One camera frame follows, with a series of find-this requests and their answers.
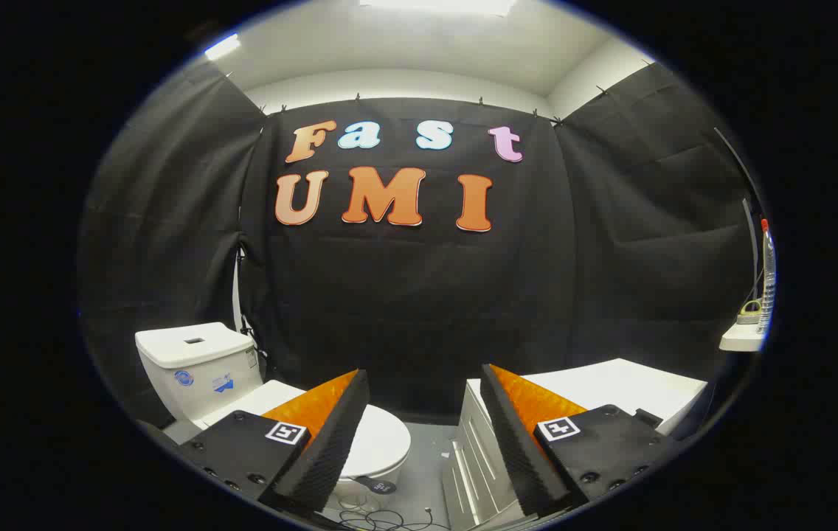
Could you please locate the tangle of black cables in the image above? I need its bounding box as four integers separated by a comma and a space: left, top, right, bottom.
323, 493, 451, 531

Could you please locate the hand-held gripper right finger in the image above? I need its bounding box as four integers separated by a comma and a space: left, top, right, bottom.
478, 363, 679, 518

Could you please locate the white wall shelf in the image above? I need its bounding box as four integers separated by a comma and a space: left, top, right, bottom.
719, 323, 766, 353

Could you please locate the clear bottle with red cap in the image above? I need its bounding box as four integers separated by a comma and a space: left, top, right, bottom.
758, 218, 778, 337

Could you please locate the white toilet lid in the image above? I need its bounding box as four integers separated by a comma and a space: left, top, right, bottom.
194, 380, 412, 480

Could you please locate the ceiling light panel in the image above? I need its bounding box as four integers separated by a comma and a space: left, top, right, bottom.
204, 33, 242, 61
359, 0, 520, 17

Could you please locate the white cabinet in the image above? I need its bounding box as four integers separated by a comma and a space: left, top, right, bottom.
441, 358, 708, 529

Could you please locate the white toilet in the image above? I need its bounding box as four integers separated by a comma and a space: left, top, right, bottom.
135, 322, 412, 511

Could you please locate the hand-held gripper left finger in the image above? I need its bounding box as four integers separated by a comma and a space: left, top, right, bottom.
177, 369, 371, 513

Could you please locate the black backdrop cloth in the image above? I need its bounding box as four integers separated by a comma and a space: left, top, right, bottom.
78, 63, 759, 428

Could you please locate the thin dark curved rod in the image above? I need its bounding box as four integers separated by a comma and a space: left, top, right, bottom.
713, 127, 763, 222

